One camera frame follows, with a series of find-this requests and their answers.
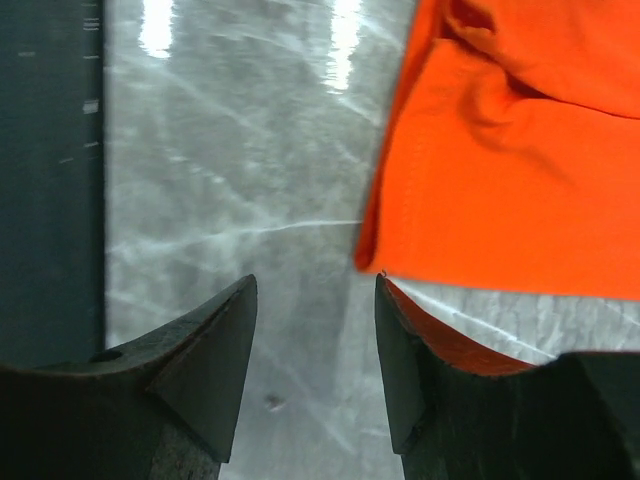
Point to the orange t shirt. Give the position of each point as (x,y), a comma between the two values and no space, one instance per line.
(511,157)

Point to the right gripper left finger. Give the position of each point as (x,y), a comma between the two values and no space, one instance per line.
(162,406)

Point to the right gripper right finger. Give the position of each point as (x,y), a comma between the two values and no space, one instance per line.
(460,410)

